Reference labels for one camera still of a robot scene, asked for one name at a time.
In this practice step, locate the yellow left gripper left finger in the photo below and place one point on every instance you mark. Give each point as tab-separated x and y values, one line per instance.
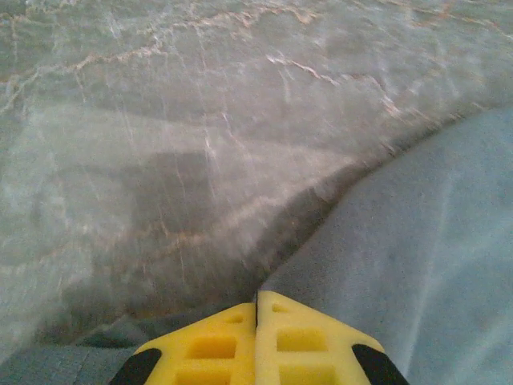
216	349

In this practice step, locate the grey t-shirt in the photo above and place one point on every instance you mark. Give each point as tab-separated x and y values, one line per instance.
401	248

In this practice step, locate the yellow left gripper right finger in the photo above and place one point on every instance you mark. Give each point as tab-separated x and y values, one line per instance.
304	345

